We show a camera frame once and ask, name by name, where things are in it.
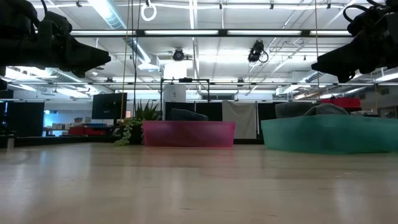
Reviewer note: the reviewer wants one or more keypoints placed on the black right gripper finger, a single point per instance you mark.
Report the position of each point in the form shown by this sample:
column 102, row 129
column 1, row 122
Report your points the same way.
column 339, row 63

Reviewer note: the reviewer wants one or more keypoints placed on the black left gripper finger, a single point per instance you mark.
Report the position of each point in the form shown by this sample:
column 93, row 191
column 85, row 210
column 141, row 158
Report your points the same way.
column 90, row 57

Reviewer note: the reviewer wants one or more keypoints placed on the grey-blue cap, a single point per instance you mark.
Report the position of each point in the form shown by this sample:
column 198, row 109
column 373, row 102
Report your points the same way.
column 326, row 110

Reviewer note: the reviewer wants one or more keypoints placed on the dark blue denim cap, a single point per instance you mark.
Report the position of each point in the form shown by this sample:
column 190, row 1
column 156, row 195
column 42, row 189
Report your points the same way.
column 186, row 115

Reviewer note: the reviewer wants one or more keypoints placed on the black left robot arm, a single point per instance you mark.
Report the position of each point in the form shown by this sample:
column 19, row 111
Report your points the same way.
column 15, row 37

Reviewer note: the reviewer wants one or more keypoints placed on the red storage bin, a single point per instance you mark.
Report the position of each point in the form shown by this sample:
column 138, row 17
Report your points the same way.
column 342, row 102

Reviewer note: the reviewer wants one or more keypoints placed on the black computer monitor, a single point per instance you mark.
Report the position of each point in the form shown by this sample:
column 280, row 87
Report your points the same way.
column 109, row 105

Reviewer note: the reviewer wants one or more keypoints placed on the green translucent plastic bin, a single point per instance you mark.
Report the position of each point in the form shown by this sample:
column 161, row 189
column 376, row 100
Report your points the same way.
column 326, row 133

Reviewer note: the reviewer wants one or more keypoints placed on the small potted succulent plant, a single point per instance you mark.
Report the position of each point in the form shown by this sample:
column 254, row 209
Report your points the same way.
column 146, row 113

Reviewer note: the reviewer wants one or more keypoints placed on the grey hanging cloth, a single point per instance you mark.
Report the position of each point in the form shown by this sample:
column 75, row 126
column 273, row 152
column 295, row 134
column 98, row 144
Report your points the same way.
column 239, row 119

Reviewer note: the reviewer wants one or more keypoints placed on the red translucent plastic bin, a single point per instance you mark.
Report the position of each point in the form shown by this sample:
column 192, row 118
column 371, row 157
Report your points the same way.
column 188, row 133

